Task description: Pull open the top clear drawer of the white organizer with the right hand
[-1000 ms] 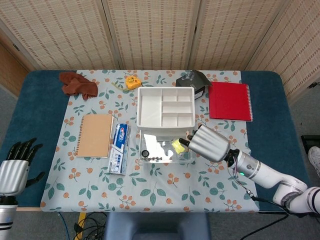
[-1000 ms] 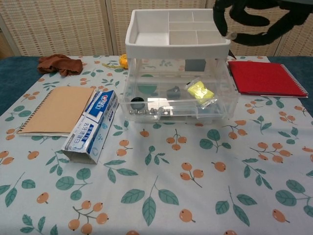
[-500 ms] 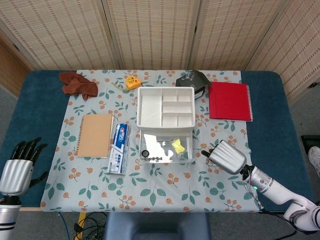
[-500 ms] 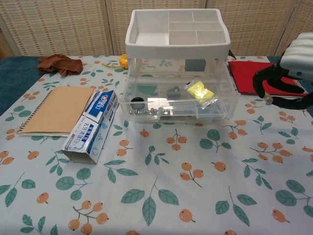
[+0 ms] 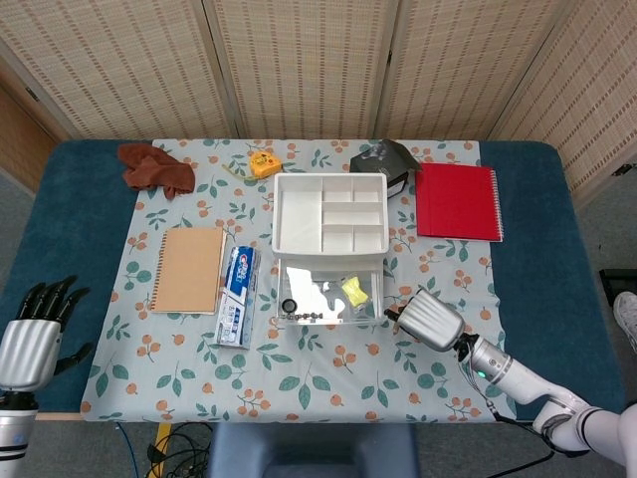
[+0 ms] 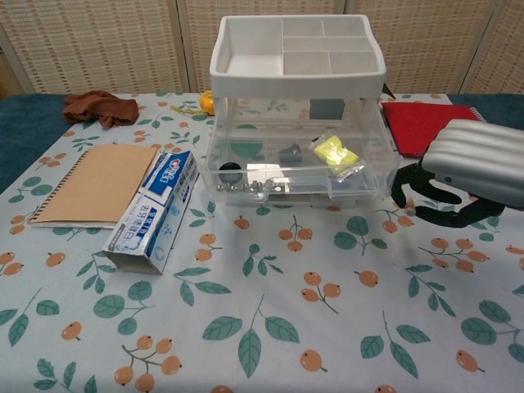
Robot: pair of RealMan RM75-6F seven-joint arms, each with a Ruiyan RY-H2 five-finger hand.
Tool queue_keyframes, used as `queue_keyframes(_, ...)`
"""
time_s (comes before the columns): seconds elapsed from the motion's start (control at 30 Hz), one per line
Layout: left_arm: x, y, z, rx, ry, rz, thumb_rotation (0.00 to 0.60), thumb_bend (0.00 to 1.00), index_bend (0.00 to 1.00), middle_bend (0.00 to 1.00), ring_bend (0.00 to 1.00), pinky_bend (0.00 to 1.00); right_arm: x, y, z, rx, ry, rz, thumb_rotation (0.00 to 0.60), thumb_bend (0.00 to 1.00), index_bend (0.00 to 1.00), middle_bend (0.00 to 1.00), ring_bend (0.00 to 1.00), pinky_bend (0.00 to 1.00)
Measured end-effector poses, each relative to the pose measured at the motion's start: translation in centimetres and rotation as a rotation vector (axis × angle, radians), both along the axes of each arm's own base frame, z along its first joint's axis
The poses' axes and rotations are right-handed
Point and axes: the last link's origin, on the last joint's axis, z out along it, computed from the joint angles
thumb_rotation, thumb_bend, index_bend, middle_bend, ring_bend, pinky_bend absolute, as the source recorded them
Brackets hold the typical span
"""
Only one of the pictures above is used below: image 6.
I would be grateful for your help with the red spiral notebook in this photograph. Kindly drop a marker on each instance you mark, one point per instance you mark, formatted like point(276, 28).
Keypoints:
point(413, 125)

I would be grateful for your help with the floral fruit print tablecloth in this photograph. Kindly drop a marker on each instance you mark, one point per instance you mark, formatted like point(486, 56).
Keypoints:
point(245, 319)

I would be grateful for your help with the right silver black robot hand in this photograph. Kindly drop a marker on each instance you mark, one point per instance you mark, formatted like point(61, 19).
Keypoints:
point(475, 159)

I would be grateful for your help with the blue white toothpaste box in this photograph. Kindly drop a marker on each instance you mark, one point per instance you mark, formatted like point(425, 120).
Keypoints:
point(163, 192)

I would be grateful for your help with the yellow tape measure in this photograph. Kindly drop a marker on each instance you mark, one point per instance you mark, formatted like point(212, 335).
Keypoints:
point(208, 102)

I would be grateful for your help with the black round cap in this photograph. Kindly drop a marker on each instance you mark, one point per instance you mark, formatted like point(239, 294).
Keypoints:
point(230, 172)

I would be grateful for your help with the brown crumpled cloth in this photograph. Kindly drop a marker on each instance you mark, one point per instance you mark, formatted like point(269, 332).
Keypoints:
point(102, 107)

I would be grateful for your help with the clear plastic box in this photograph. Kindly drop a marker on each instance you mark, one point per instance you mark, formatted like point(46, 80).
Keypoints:
point(303, 186)

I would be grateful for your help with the yellow item in clear packet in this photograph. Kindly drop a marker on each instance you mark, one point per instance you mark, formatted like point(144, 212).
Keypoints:
point(333, 153)

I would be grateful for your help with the woven folding screen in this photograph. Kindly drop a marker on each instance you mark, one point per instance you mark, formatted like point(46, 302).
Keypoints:
point(102, 45)

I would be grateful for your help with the green round disc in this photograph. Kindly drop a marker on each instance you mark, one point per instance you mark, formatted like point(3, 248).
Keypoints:
point(245, 148)

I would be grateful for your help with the tan spiral notebook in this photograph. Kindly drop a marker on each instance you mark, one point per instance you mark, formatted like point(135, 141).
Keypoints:
point(98, 184)

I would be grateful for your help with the white plastic drawer organizer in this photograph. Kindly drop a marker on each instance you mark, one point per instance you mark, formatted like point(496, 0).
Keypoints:
point(299, 79)

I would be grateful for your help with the dark grey plastic piece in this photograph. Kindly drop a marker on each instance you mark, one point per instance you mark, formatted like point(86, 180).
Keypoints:
point(290, 153)

